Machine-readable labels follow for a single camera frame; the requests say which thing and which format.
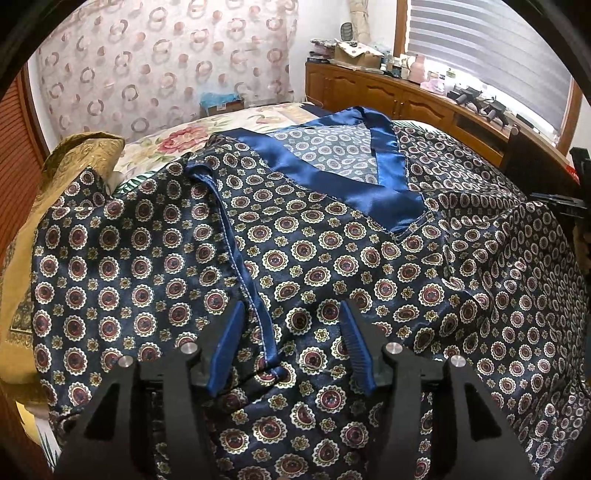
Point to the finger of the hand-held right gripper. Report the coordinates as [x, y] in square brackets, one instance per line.
[554, 203]

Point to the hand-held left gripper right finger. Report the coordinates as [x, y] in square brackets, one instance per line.
[359, 350]

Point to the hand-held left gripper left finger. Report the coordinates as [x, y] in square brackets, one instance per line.
[227, 350]

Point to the navy patterned satin shirt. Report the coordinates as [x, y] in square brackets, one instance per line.
[323, 240]

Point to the black handheld device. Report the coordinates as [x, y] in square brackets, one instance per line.
[475, 104]

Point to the striped window blind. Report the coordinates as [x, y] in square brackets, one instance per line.
[485, 41]

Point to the wooden cabinet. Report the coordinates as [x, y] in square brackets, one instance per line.
[415, 99]

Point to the pink vase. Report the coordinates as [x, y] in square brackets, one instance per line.
[418, 69]

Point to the gold patterned cloth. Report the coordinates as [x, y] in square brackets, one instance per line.
[27, 286]

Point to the floral bed sheet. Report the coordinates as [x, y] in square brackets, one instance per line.
[184, 138]

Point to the open cardboard box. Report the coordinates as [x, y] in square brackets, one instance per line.
[358, 55]

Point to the box with blue cloth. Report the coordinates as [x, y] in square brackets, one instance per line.
[221, 101]

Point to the beige tied curtain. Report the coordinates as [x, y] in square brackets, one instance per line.
[361, 21]

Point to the wooden slatted closet door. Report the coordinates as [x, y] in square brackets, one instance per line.
[18, 175]

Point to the circle print curtain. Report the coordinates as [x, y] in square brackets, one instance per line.
[161, 55]

